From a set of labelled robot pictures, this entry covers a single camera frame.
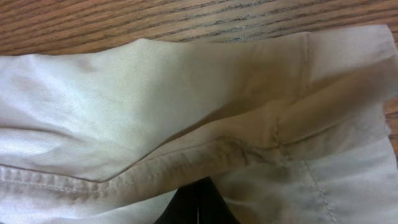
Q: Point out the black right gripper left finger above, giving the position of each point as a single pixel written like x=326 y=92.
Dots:
x=182 y=209

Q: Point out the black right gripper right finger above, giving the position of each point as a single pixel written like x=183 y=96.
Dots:
x=212 y=209

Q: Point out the beige khaki shorts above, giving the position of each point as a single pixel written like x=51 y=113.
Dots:
x=290 y=129

